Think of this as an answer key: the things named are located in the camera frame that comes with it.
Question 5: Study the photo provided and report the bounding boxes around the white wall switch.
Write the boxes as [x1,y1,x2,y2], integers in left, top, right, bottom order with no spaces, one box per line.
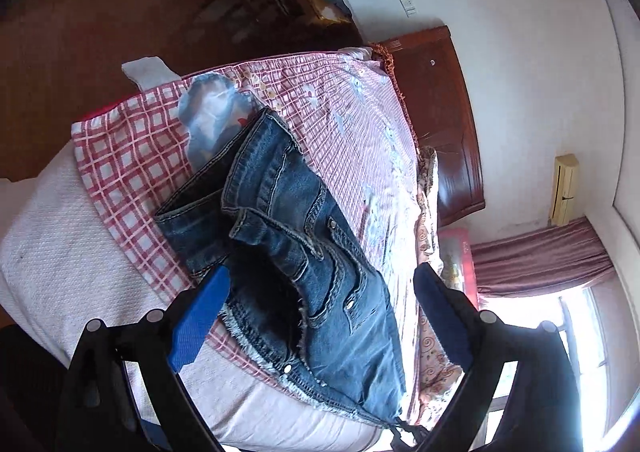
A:
[399,0,416,17]

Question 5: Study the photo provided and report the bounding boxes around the dark wooden headboard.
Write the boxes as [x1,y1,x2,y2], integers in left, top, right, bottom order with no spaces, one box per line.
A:
[371,26,485,227]

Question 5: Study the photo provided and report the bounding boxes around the red cartoon bed rail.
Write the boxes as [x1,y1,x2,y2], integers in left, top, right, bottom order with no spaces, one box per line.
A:
[438,228,478,308]

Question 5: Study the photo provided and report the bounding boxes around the maroon window curtain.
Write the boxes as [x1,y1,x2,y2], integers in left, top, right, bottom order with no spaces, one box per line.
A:
[471,217,616,297]

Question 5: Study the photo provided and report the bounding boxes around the blue denim pants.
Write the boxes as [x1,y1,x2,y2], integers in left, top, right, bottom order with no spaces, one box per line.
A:
[155,109,406,426]

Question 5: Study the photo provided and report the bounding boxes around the yellowed wall air conditioner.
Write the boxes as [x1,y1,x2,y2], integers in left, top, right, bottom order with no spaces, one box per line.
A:
[549,153,579,226]

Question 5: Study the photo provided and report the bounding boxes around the pink plaid bed sheet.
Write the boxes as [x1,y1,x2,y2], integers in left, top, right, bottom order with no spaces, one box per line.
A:
[72,53,421,426]

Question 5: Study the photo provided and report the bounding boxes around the floral swirl quilt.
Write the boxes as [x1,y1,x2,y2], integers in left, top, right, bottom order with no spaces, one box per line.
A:
[414,147,463,428]

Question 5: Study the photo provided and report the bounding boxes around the window with grey frame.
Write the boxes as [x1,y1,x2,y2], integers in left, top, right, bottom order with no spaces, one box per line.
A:
[480,289,608,450]

